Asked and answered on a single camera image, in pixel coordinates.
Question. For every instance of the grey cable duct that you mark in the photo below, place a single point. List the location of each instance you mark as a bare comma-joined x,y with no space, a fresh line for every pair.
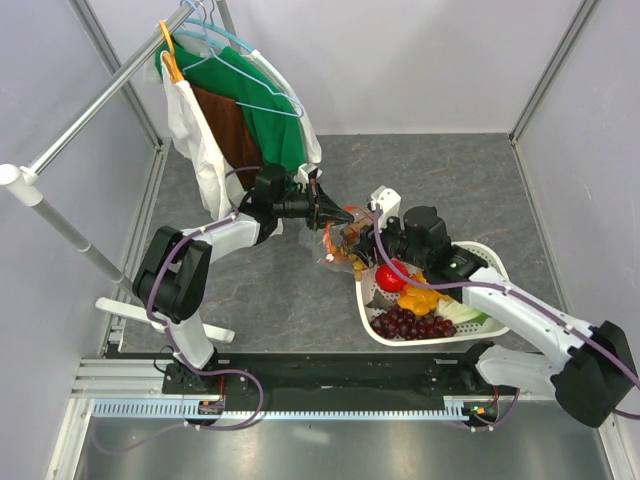
447,410

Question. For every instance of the green lettuce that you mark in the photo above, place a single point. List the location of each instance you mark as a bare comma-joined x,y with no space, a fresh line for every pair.
459,313

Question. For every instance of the orange hanger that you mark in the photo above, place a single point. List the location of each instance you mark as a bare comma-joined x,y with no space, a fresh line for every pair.
172,55

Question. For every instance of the red apple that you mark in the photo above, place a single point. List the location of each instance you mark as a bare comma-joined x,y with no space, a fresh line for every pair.
387,280

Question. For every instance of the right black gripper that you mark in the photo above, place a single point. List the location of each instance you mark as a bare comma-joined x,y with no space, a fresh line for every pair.
365,250

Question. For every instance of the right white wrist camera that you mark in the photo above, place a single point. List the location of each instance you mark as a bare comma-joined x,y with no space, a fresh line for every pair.
386,201

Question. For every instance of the yellow ginger root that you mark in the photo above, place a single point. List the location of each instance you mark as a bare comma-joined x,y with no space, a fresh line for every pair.
420,301

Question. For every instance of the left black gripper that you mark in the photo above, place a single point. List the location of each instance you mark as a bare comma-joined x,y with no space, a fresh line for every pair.
322,211

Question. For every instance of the blue wire hanger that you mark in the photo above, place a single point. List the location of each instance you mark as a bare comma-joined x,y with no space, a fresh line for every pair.
219,69

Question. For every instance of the metal clothes rack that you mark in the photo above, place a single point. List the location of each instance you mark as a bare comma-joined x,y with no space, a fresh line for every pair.
50,68

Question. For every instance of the brown garment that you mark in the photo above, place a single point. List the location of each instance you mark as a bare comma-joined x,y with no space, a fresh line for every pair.
230,129

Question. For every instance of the green shirt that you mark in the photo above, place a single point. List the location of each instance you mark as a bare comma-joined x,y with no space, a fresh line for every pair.
269,118

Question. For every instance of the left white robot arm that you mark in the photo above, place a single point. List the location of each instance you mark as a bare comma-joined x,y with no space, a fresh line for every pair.
171,280

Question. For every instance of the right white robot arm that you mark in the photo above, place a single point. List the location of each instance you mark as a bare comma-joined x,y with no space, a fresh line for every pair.
588,369

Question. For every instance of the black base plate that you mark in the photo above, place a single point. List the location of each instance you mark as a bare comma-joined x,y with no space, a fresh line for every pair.
335,379

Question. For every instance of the clear zip top bag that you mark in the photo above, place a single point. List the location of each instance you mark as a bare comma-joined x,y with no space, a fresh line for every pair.
319,241

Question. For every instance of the brown longan cluster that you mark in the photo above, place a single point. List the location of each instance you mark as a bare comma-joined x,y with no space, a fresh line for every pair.
344,257

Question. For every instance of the purple grape bunch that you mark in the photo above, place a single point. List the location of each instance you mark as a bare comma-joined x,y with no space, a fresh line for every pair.
399,324

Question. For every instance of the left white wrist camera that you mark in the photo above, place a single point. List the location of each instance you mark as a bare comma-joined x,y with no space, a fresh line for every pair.
306,173

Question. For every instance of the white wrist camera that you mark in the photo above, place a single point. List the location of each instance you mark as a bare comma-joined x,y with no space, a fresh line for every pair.
386,201
306,173

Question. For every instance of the white shirt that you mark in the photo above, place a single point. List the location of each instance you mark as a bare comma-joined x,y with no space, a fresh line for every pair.
194,139

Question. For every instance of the white plastic basket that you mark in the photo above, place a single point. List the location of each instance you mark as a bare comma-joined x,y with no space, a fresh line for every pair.
372,301

